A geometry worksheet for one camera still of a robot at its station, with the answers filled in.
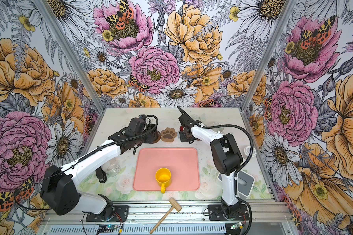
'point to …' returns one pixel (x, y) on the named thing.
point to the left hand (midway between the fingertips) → (149, 138)
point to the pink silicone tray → (183, 163)
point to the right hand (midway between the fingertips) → (186, 141)
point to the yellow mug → (163, 176)
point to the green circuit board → (107, 228)
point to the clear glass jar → (112, 168)
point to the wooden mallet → (175, 205)
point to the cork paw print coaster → (168, 134)
